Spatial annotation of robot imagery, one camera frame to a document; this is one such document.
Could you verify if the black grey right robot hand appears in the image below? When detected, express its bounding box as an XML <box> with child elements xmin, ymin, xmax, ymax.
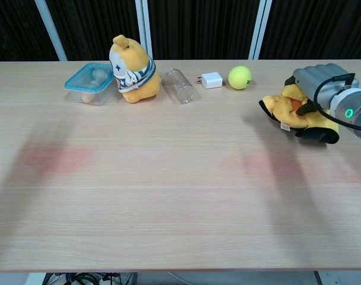
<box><xmin>284</xmin><ymin>62</ymin><xmax>361</xmax><ymax>117</ymax></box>

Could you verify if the yellow black cloth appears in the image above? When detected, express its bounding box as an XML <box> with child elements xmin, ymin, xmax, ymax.
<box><xmin>258</xmin><ymin>84</ymin><xmax>340</xmax><ymax>145</ymax></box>

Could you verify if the yellow tennis ball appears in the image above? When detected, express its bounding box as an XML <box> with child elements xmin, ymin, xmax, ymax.
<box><xmin>227</xmin><ymin>65</ymin><xmax>253</xmax><ymax>90</ymax></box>

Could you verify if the white power adapter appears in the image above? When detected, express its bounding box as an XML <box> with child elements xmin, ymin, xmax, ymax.
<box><xmin>194</xmin><ymin>71</ymin><xmax>224</xmax><ymax>90</ymax></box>

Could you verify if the clear plastic bottle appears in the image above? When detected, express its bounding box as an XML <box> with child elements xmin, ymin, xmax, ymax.
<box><xmin>161</xmin><ymin>68</ymin><xmax>201</xmax><ymax>106</ymax></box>

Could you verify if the yellow plush toy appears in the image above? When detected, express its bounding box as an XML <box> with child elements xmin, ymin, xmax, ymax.
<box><xmin>109</xmin><ymin>34</ymin><xmax>162</xmax><ymax>105</ymax></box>

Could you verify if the clear container with blue rim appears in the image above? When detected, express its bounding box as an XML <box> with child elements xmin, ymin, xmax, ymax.
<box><xmin>64</xmin><ymin>62</ymin><xmax>116</xmax><ymax>106</ymax></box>

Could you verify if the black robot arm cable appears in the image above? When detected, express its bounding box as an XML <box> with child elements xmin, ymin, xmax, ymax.
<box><xmin>313</xmin><ymin>72</ymin><xmax>361</xmax><ymax>134</ymax></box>

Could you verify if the white partition frame post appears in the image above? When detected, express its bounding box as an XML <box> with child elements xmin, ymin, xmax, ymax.
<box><xmin>134</xmin><ymin>0</ymin><xmax>155</xmax><ymax>61</ymax></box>
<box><xmin>248</xmin><ymin>0</ymin><xmax>274</xmax><ymax>61</ymax></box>
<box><xmin>34</xmin><ymin>0</ymin><xmax>69</xmax><ymax>62</ymax></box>

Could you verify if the black floor cable bundle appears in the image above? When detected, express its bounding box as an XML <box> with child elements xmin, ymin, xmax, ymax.
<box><xmin>43</xmin><ymin>271</ymin><xmax>134</xmax><ymax>285</ymax></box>

